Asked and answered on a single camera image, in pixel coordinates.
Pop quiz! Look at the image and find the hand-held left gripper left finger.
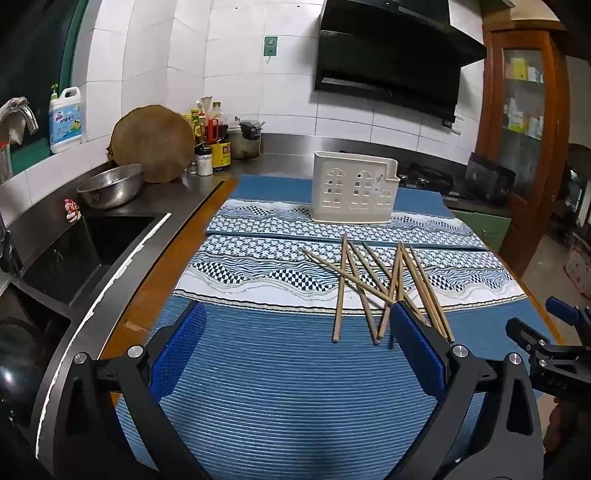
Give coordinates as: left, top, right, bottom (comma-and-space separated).
39, 302, 211, 480

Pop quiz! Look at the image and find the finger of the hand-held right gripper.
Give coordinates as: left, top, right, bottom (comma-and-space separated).
546, 296, 591, 333
505, 318, 551, 357

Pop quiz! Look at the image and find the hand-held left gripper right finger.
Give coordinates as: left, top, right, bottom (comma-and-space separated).
383, 301, 546, 480

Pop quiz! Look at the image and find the bunch of wooden chopsticks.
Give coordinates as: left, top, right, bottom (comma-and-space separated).
300, 233, 456, 347

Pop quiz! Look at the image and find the white plastic utensil holder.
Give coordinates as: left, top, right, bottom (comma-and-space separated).
310, 151, 399, 224

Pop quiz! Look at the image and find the person's right hand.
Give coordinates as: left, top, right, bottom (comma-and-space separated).
545, 399, 591, 456

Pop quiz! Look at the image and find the pink patterned bag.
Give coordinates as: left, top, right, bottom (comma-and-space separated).
566, 244, 591, 297

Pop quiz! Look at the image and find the blue patterned woven placemat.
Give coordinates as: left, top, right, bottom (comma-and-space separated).
115, 237, 559, 480
205, 174, 488, 251

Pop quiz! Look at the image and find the green cabinet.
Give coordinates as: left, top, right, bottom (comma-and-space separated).
455, 210, 512, 252

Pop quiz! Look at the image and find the black kitchen sink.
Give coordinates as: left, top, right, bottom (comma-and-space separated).
21, 212, 169, 308

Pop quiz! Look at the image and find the black countertop appliance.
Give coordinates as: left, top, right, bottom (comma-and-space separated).
464, 152, 517, 204

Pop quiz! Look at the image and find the black gas stove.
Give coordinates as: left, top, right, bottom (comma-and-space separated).
397, 161, 455, 195

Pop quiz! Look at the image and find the metal colander bowl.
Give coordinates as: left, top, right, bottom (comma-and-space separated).
76, 164, 145, 209

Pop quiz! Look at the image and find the wooden glass-door cabinet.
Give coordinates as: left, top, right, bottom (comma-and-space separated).
475, 23, 573, 278

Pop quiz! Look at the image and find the group of condiment bottles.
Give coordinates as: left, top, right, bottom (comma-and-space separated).
186, 96, 232, 177

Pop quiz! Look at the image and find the round wooden cutting board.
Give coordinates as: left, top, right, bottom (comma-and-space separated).
110, 105, 195, 184

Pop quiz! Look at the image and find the dark metal pot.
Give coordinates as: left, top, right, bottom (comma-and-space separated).
229, 120, 266, 160

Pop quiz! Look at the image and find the white detergent bottle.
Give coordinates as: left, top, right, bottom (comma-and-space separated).
48, 84, 84, 154

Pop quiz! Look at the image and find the metal faucet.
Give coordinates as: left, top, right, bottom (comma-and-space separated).
0, 97, 40, 139

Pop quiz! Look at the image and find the black range hood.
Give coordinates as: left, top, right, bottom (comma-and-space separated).
314, 0, 488, 121

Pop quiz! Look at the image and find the green window frame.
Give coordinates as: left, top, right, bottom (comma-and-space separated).
0, 0, 90, 176

